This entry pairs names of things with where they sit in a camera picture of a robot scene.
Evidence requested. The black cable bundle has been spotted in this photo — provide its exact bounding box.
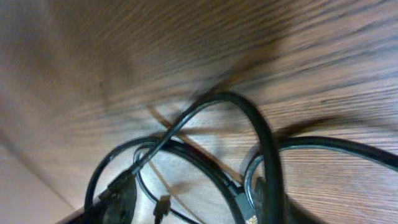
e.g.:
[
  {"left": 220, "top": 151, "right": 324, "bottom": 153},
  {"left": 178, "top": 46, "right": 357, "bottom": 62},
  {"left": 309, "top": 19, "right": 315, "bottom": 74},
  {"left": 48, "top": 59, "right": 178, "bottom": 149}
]
[{"left": 83, "top": 90, "right": 398, "bottom": 224}]

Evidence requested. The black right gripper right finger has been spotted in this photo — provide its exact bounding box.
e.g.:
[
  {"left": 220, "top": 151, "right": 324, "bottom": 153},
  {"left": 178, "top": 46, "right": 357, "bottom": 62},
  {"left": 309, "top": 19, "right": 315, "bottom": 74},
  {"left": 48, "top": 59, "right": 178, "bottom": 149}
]
[{"left": 253, "top": 177, "right": 325, "bottom": 224}]

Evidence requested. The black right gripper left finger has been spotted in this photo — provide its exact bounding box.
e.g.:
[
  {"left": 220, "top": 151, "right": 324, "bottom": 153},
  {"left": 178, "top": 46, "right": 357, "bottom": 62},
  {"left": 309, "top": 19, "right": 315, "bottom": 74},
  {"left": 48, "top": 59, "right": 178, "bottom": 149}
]
[{"left": 58, "top": 176, "right": 137, "bottom": 224}]

